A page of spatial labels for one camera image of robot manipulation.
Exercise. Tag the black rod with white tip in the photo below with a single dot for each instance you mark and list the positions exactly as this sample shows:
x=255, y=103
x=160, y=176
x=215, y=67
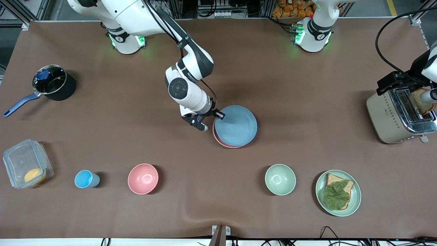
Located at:
x=196, y=123
x=428, y=96

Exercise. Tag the blue plate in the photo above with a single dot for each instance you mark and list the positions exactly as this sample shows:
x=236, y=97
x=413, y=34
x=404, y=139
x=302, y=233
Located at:
x=237, y=126

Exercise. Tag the yellow fruit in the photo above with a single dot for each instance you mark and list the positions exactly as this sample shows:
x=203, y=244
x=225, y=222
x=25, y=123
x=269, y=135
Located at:
x=34, y=175

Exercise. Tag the metal camera bracket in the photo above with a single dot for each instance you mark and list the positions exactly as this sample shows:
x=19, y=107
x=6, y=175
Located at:
x=220, y=235

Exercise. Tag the green bowl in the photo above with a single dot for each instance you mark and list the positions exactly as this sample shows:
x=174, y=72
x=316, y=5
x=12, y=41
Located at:
x=280, y=179

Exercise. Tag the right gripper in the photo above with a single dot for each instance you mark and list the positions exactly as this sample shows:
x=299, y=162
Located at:
x=213, y=111

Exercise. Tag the brown table mat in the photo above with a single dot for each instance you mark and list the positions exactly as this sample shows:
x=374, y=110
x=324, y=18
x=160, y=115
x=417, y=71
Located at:
x=170, y=212

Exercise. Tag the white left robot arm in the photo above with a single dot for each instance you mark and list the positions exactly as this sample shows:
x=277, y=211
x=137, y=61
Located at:
x=315, y=37

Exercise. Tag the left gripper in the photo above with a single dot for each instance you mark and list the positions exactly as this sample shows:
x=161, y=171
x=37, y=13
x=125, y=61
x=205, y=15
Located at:
x=415, y=68

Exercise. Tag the pink plate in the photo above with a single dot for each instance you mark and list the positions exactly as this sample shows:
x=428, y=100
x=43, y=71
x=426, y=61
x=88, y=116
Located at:
x=222, y=143

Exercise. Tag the green lettuce leaf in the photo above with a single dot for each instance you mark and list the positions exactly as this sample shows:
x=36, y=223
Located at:
x=336, y=196

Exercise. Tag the clear plastic container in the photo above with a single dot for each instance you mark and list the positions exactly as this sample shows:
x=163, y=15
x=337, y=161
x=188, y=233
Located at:
x=20, y=157

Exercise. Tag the silver beige toaster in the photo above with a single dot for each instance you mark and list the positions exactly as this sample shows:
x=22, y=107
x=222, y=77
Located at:
x=385, y=119

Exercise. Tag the metal corner bracket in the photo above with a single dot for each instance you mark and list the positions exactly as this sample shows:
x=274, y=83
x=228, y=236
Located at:
x=416, y=22
x=25, y=26

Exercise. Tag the small white power strip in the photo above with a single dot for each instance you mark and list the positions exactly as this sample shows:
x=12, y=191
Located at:
x=222, y=14

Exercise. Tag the brown bread slice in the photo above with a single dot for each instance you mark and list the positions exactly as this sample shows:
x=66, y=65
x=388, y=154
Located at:
x=331, y=179

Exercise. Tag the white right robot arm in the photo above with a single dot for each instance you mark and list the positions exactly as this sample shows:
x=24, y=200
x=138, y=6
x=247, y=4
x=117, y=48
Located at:
x=136, y=17

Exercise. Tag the blue cup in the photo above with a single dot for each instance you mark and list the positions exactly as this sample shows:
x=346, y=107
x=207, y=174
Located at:
x=83, y=178

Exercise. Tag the pink bowl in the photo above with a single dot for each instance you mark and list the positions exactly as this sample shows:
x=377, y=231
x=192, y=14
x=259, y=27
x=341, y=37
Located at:
x=143, y=178

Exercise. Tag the green plate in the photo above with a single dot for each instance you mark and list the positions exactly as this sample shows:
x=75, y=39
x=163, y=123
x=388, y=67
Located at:
x=355, y=201

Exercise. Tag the bag of orange snacks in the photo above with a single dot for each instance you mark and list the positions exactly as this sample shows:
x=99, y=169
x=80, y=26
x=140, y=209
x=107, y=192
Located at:
x=290, y=8

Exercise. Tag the brown toast slice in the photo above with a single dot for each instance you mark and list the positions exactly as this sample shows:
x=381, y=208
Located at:
x=418, y=105

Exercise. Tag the glass lid with blue knob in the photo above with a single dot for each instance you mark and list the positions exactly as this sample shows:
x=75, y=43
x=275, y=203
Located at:
x=54, y=82

